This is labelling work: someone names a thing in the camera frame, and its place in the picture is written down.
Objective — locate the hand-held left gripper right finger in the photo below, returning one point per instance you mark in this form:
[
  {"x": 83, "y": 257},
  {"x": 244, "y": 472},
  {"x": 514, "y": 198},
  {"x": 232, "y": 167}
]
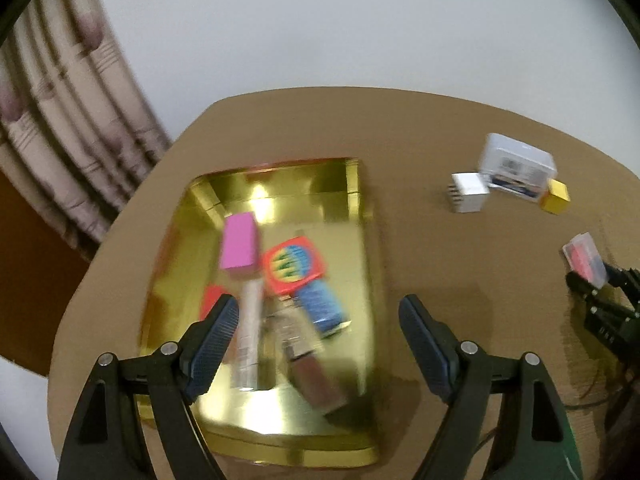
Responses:
[{"x": 425, "y": 345}]

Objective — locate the red tin with rainbow print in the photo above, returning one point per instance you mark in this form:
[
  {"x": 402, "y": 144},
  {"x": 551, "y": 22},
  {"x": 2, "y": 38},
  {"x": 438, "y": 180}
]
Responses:
[{"x": 292, "y": 262}]

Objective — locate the brown wooden furniture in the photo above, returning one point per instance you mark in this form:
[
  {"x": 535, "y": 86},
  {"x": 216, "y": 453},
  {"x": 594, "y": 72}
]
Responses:
[{"x": 30, "y": 285}]

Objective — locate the pink block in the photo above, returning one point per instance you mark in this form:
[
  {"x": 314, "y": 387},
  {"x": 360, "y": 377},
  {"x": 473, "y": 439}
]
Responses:
[{"x": 240, "y": 245}]

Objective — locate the white cube with black stripes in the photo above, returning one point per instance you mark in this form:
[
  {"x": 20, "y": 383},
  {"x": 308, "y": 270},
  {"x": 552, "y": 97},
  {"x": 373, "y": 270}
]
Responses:
[{"x": 470, "y": 191}]

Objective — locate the blue patterned small tin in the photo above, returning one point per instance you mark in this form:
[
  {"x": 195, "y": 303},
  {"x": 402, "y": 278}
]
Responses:
[{"x": 321, "y": 306}]

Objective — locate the yellow cube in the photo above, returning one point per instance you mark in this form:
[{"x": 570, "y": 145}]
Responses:
[{"x": 555, "y": 198}]

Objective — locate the gold metal tray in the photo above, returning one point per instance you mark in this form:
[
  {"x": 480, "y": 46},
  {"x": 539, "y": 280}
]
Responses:
[{"x": 320, "y": 240}]

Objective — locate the beige patterned curtain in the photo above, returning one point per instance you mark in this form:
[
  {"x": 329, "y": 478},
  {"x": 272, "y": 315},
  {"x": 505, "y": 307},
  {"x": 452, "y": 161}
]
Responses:
[{"x": 75, "y": 110}]

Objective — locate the small clear box red contents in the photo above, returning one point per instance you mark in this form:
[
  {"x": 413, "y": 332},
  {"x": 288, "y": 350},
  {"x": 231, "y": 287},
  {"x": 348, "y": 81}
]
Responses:
[{"x": 582, "y": 257}]

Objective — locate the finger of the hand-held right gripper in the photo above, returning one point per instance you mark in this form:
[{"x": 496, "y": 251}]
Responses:
[
  {"x": 622, "y": 280},
  {"x": 592, "y": 295}
]

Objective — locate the white tube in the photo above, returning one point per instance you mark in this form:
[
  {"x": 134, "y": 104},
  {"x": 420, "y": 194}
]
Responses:
[{"x": 248, "y": 330}]

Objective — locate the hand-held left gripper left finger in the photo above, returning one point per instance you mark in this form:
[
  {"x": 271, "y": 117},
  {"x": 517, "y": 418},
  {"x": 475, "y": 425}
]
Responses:
[{"x": 215, "y": 345}]

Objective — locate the white labelled box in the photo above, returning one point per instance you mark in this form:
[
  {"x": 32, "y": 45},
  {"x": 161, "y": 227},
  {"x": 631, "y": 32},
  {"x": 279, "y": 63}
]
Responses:
[{"x": 515, "y": 160}]

